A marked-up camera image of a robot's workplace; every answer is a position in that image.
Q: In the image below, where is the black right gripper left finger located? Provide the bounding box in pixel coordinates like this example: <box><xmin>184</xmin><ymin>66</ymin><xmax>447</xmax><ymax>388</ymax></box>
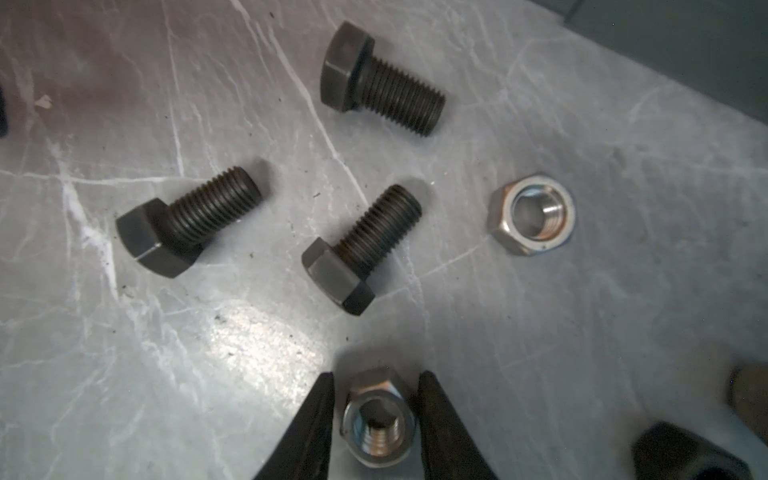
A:
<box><xmin>255</xmin><ymin>372</ymin><xmax>335</xmax><ymax>480</ymax></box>

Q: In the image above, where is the black threaded bolt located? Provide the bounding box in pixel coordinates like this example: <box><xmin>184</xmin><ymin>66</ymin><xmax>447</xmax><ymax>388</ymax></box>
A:
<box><xmin>116</xmin><ymin>166</ymin><xmax>263</xmax><ymax>278</ymax></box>

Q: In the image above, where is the large black hex bolt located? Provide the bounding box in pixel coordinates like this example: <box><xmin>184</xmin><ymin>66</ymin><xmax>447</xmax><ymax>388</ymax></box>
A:
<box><xmin>320</xmin><ymin>21</ymin><xmax>446</xmax><ymax>137</ymax></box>

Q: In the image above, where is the clear grey compartment organizer box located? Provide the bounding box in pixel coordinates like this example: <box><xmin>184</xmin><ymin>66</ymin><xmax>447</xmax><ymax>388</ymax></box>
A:
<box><xmin>538</xmin><ymin>0</ymin><xmax>767</xmax><ymax>123</ymax></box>

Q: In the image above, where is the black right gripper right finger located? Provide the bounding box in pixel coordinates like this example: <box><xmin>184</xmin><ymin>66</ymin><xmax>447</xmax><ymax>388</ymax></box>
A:
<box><xmin>417</xmin><ymin>370</ymin><xmax>498</xmax><ymax>480</ymax></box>

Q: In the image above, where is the silver hex nut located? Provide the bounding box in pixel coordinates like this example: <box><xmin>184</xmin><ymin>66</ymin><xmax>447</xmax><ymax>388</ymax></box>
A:
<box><xmin>340</xmin><ymin>366</ymin><xmax>417</xmax><ymax>469</ymax></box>
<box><xmin>487</xmin><ymin>173</ymin><xmax>577</xmax><ymax>257</ymax></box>

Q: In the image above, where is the small silver hex bolt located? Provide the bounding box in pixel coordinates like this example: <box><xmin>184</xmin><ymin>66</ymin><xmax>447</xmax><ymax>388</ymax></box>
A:
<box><xmin>727</xmin><ymin>364</ymin><xmax>768</xmax><ymax>444</ymax></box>

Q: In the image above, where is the black hex nut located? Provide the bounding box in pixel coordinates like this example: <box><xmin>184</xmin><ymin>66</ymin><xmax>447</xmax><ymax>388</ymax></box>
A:
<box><xmin>631</xmin><ymin>422</ymin><xmax>753</xmax><ymax>480</ymax></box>

